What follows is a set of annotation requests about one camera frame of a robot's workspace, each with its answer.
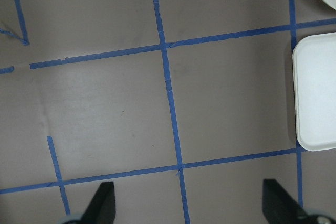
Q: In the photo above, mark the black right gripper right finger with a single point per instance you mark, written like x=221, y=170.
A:
x=278, y=206

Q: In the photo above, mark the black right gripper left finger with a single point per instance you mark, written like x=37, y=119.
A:
x=102, y=208

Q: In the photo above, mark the white rectangular tray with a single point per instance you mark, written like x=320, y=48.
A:
x=314, y=83

